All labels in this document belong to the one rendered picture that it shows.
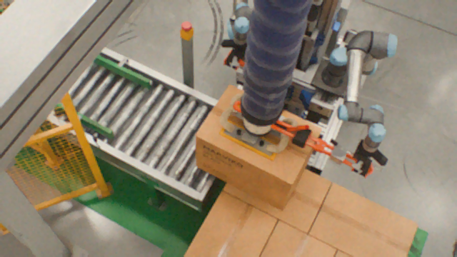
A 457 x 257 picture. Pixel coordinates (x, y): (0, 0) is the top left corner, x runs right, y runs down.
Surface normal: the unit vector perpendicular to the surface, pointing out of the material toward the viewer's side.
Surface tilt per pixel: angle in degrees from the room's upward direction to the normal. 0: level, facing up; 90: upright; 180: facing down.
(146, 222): 0
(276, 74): 74
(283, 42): 80
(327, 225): 0
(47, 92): 90
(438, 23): 0
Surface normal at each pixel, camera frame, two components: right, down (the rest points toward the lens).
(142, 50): 0.04, -0.49
